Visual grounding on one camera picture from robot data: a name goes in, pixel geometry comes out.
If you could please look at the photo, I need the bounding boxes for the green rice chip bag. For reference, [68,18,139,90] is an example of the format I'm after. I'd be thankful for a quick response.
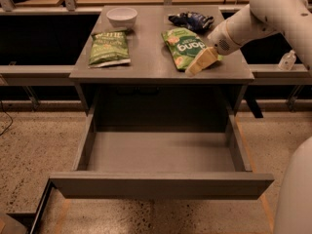
[161,27,225,72]

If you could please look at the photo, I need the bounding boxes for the grey cabinet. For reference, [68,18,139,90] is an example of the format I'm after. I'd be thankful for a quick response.
[69,5,254,108]

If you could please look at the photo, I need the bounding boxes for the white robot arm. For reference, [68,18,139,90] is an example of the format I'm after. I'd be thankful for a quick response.
[186,0,312,234]

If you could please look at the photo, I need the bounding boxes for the green chip bag left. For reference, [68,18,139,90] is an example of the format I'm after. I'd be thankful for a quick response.
[89,31,131,68]

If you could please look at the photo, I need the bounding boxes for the black floor cable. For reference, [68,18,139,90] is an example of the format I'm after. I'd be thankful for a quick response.
[0,100,14,137]

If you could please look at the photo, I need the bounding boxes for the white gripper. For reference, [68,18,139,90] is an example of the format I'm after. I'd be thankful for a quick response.
[185,20,241,77]

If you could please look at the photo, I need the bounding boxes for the clear sanitizer bottle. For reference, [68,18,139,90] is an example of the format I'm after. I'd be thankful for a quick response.
[278,50,296,71]

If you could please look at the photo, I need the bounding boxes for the dark blue chip bag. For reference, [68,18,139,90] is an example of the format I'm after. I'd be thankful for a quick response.
[168,12,215,32]

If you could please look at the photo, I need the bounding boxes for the white bowl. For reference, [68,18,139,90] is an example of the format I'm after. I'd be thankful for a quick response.
[106,7,137,28]

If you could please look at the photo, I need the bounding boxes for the grey open top drawer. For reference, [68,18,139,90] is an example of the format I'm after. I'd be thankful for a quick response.
[50,107,274,200]

